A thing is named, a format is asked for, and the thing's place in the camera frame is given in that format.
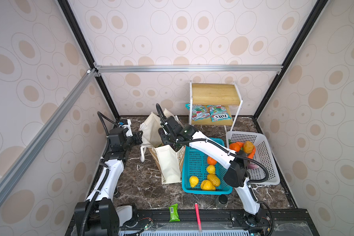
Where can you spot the teal Fox's candy bag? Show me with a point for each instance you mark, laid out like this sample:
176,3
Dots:
218,113

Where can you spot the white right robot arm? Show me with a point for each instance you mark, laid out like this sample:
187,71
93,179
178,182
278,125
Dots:
257,214

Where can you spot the black round cap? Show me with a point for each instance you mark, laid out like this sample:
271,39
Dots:
222,200

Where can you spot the floral canvas grocery bag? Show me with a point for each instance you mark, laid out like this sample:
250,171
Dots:
168,161

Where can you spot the orange tangerine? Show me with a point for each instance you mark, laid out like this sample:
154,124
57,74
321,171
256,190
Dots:
211,161

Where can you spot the pink pen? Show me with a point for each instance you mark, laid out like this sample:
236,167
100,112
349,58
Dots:
198,217

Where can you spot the black cylinder knob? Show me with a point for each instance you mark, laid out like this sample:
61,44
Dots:
117,193

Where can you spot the white plastic basket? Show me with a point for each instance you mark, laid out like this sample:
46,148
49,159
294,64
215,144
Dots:
263,152

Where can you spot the teal plastic basket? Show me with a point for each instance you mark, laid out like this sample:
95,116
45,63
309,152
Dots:
195,164

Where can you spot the small yellow lemon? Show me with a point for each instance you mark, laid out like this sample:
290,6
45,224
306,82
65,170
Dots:
211,169

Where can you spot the orange carrot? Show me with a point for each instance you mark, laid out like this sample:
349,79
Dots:
251,155

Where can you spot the green snack packet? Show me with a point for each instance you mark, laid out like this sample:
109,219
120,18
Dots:
174,216

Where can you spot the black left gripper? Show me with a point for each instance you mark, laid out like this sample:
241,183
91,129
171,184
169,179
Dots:
137,137

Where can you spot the yellow lemon front left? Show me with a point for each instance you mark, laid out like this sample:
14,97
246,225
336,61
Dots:
193,181

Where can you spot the yellow potato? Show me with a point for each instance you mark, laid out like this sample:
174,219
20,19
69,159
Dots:
248,147

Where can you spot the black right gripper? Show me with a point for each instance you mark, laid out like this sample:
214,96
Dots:
162,136

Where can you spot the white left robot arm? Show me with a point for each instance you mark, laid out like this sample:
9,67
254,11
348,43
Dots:
97,215

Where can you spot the yellow fruit front centre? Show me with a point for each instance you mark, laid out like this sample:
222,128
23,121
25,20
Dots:
207,185

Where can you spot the teal red candy bag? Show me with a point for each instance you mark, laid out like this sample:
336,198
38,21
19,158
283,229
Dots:
199,112

